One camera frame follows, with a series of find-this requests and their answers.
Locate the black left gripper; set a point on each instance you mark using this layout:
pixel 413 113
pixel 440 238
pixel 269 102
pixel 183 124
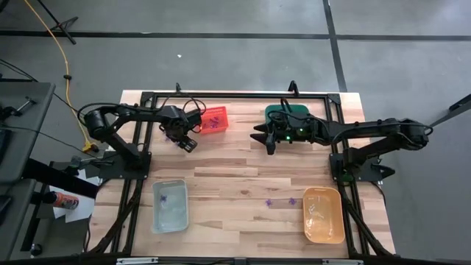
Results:
pixel 180 123

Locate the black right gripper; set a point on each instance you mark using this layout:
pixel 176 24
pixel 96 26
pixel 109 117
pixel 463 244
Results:
pixel 298 129

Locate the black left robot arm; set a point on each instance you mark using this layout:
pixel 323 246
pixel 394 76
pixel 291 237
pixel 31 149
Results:
pixel 110 125

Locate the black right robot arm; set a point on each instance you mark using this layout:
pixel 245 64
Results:
pixel 368 129

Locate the orange plastic basket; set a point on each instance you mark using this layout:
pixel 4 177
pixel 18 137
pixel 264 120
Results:
pixel 221 127

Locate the white plastic bin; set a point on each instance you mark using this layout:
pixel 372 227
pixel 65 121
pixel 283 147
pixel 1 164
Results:
pixel 171 217

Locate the yellow plastic bin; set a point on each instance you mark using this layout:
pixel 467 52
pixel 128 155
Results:
pixel 324 221

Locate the white paper sheets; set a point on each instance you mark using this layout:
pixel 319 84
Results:
pixel 82 210

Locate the black desk beam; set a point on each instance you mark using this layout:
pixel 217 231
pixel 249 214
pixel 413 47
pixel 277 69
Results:
pixel 59 178

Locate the orange can black cap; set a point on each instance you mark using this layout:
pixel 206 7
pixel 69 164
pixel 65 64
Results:
pixel 64 201

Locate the black floor tripod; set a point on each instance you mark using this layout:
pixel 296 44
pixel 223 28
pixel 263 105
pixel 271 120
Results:
pixel 60 25

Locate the gray desk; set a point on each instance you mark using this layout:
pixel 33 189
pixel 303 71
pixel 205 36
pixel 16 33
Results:
pixel 25 147

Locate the black caster wheel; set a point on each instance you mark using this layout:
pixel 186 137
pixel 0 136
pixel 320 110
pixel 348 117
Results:
pixel 35 250

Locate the black diagonal bar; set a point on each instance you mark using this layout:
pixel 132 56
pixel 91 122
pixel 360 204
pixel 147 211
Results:
pixel 460 105

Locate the black frame hook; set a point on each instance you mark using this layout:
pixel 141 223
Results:
pixel 178 87
pixel 293 87

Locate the black aluminium table frame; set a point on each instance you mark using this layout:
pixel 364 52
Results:
pixel 239 96

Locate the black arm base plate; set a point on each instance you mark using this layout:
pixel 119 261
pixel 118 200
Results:
pixel 368 173
pixel 110 171

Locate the silver metal bracket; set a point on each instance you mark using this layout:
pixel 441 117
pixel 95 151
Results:
pixel 342 262
pixel 136 261

